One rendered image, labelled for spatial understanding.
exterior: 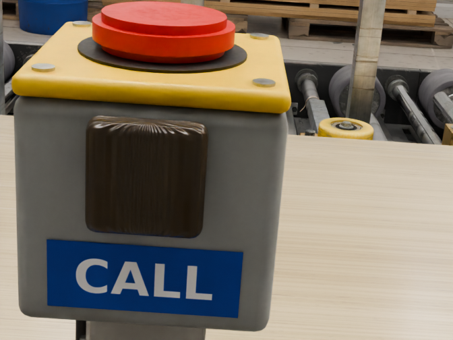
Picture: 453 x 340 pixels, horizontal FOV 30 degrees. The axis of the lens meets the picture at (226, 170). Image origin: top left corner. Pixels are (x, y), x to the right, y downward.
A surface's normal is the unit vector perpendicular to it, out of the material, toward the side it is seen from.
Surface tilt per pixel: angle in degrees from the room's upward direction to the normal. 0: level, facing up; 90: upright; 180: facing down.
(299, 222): 0
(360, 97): 90
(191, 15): 0
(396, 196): 0
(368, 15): 90
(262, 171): 90
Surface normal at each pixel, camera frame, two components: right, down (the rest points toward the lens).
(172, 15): 0.07, -0.93
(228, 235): -0.01, 0.36
